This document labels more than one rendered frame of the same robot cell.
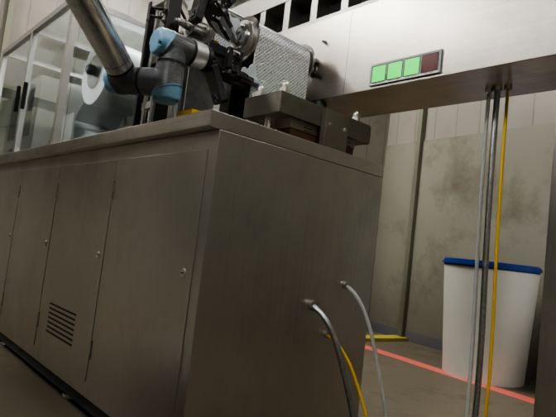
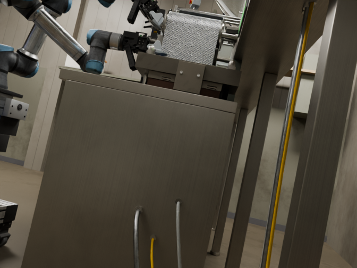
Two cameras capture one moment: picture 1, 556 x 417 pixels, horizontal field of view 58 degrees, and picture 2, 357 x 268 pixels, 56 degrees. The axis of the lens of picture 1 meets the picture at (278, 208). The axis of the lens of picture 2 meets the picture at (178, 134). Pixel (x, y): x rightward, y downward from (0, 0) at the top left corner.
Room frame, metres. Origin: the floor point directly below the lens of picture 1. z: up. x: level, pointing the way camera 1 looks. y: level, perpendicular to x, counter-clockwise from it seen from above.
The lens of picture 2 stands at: (0.64, -1.05, 0.67)
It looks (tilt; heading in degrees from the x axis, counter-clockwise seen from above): 4 degrees up; 47
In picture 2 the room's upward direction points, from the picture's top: 12 degrees clockwise
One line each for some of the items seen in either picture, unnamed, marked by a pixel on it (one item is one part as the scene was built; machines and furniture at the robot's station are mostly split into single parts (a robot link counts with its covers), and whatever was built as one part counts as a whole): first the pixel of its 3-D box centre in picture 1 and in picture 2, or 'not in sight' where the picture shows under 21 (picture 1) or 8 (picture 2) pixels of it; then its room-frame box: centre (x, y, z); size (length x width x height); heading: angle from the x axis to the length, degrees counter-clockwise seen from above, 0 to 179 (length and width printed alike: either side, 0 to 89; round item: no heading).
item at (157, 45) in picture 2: (251, 74); (157, 47); (1.49, 0.13, 1.12); 0.09 x 0.03 x 0.06; 131
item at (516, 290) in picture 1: (486, 318); not in sight; (2.99, -1.29, 0.33); 0.55 x 0.54 x 0.66; 124
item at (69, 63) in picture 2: not in sight; (85, 64); (2.80, 3.57, 1.70); 0.46 x 0.38 x 0.26; 124
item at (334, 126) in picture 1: (334, 131); (189, 77); (1.47, -0.14, 0.96); 0.10 x 0.03 x 0.11; 132
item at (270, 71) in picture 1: (280, 88); (186, 53); (1.59, 0.04, 1.12); 0.23 x 0.01 x 0.18; 132
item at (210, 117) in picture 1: (112, 167); (175, 126); (2.28, 0.77, 0.88); 2.52 x 0.66 x 0.04; 42
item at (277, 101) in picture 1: (309, 122); (188, 74); (1.53, -0.07, 1.00); 0.40 x 0.16 x 0.06; 132
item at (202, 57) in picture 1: (196, 56); (117, 42); (1.38, 0.28, 1.11); 0.08 x 0.05 x 0.08; 42
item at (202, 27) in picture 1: (197, 29); not in sight; (1.73, 0.36, 1.33); 0.06 x 0.06 x 0.06; 42
